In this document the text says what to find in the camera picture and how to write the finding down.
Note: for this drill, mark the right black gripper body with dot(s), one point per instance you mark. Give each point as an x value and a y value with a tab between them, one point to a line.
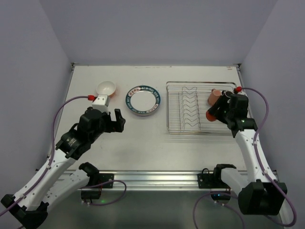
219	109

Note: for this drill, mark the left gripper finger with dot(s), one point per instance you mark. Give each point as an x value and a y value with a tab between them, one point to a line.
116	127
119	117

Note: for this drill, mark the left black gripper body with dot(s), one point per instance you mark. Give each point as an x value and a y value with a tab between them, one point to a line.
112	124

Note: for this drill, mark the pink mug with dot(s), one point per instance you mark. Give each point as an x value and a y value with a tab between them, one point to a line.
214	96

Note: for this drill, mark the orange mug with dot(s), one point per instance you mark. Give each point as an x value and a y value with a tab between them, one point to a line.
210	116

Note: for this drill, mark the dark teal plate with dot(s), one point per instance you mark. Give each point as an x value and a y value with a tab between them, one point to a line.
143	100

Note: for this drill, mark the orange bowl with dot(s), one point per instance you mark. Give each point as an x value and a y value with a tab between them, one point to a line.
106	88

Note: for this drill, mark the black mug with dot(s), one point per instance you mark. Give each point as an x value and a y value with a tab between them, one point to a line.
227	94

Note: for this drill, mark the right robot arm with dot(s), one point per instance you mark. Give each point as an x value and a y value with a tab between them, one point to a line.
260	193

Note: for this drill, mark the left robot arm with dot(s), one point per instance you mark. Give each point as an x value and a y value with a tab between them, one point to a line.
31	204

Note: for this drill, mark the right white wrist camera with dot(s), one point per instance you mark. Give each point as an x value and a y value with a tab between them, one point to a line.
238	90

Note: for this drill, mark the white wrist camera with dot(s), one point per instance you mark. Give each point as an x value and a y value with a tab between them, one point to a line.
100	102
238	90

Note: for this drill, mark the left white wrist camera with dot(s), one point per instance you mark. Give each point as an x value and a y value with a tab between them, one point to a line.
100	102

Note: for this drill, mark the wire dish rack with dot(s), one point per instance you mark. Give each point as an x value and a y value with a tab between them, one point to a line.
187	103

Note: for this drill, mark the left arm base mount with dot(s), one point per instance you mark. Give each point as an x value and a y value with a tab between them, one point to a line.
90	194

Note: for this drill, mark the aluminium mounting rail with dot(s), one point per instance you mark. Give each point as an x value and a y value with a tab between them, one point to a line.
138	180

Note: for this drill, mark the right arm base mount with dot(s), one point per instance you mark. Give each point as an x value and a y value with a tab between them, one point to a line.
212	180

